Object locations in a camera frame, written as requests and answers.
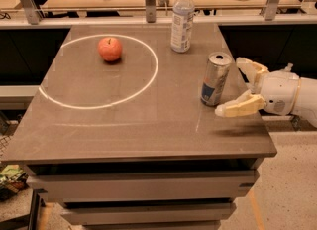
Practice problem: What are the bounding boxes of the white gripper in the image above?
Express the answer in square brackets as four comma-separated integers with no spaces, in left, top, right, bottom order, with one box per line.
[215,57,300,117]

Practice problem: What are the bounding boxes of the silver red bull can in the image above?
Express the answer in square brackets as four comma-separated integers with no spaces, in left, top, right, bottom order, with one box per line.
[201,52,232,106]

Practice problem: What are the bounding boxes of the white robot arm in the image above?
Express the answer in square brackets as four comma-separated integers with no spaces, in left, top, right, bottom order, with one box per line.
[215,57,317,127]

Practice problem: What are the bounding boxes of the clear blue plastic bottle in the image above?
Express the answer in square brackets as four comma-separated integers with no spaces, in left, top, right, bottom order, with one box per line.
[170,0,195,53]

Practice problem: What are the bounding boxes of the grey drawer cabinet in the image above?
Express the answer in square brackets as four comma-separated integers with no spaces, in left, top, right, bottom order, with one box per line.
[3,23,276,230]

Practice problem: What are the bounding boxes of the red apple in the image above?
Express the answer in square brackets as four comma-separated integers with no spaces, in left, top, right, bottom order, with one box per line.
[97,37,123,61]

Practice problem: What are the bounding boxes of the green snack bag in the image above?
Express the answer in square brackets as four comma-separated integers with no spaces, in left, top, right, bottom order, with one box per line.
[0,165,28,201]

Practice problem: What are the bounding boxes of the left metal bracket post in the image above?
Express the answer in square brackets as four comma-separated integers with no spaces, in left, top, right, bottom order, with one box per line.
[20,0,43,25]

